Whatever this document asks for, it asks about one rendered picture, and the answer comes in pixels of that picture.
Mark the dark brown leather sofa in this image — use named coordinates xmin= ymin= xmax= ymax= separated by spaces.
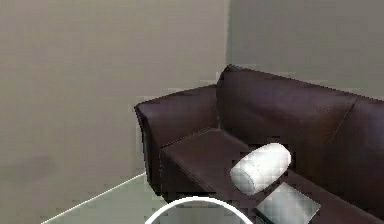
xmin=133 ymin=64 xmax=384 ymax=224

